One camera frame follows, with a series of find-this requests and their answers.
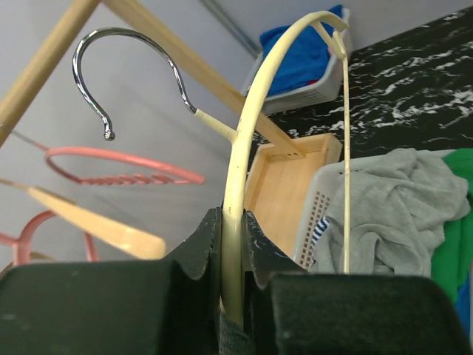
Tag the blue folded cloth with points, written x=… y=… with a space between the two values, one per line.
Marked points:
x=306 y=60

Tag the pink hanger with striped top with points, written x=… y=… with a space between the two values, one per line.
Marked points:
x=48 y=234

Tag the grey side basket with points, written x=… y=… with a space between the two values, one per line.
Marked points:
x=324 y=90

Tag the wooden hanger with blue top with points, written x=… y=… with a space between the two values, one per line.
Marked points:
x=138 y=243

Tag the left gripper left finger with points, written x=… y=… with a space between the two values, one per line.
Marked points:
x=167 y=306

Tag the green tank top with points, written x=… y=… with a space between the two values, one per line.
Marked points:
x=451 y=260

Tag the white perforated plastic basket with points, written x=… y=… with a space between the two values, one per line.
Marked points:
x=326 y=198

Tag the pink hanger with green top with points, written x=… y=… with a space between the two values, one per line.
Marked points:
x=117 y=168

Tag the light wooden hanger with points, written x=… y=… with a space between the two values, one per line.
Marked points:
x=33 y=256

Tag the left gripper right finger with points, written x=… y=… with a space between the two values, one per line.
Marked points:
x=287 y=310

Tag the blue white striped tank top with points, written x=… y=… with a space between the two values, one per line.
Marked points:
x=318 y=230

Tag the grey tank top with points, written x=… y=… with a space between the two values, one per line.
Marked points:
x=398 y=206

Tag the wooden clothes rack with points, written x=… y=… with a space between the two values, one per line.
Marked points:
x=138 y=90

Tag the cream hanger with grey top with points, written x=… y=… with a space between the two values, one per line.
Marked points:
x=328 y=26

